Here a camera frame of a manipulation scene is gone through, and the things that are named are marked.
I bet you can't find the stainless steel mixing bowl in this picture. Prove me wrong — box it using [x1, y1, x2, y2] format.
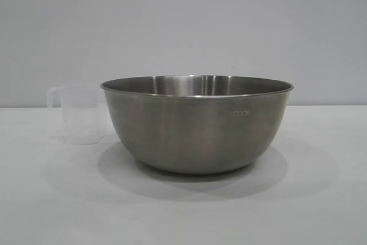
[99, 74, 295, 174]

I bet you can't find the clear plastic measuring cup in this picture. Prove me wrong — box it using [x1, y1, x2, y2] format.
[46, 83, 110, 145]

